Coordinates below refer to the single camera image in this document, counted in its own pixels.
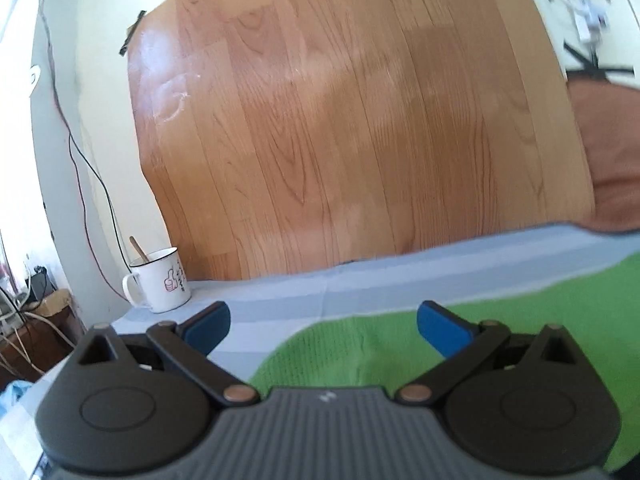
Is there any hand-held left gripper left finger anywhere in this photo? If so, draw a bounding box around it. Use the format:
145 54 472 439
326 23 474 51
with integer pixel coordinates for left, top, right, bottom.
75 301 261 406

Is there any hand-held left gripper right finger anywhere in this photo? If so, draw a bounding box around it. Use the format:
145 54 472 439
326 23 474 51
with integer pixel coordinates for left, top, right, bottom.
397 300 576 406

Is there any green towel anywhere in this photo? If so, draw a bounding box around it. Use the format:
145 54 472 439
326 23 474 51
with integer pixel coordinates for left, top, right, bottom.
247 254 640 480

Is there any white enamel mug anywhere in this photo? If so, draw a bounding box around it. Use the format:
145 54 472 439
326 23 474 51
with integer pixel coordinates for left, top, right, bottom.
122 246 192 314

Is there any blue white striped bed sheet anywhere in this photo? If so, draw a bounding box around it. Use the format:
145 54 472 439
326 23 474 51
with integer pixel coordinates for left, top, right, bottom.
0 222 640 480

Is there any wooden spoon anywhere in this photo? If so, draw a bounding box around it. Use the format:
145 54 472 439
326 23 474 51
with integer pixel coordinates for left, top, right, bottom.
129 236 151 264

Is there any small cardboard box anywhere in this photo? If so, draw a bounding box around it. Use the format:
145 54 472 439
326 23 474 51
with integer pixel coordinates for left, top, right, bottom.
27 288 74 321

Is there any brown wooden side table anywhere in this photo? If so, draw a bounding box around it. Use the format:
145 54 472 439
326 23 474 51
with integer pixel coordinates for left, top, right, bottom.
0 317 83 386

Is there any light blue cloth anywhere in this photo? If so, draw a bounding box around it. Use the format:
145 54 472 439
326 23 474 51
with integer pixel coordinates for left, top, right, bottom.
0 379 33 413

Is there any wooden headboard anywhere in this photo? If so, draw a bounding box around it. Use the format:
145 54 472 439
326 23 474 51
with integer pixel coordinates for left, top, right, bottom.
127 0 598 281

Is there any brown pillow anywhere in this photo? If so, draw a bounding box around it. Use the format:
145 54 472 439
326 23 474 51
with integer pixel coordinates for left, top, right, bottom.
566 79 640 234

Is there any black tape strip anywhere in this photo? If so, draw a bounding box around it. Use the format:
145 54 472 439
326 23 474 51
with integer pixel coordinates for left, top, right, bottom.
562 39 640 82

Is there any white power strip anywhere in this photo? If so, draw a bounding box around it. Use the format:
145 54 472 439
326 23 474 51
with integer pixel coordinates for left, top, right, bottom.
537 0 612 42

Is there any black wall cable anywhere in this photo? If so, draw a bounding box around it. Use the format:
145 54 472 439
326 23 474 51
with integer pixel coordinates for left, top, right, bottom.
42 0 132 298

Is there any red wall cable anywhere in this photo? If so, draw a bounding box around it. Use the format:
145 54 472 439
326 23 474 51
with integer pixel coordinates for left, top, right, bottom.
40 0 128 303

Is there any white cable bundle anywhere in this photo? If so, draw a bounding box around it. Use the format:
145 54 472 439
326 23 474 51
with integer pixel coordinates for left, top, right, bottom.
0 280 71 378

